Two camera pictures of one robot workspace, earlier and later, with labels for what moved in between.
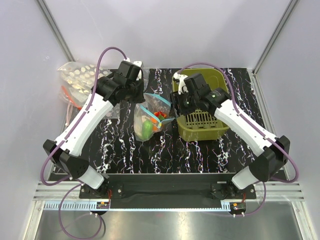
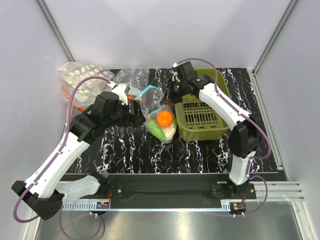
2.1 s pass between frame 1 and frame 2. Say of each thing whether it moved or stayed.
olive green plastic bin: stayed
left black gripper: moved
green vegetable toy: moved
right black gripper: moved
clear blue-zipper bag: moved
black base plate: stayed
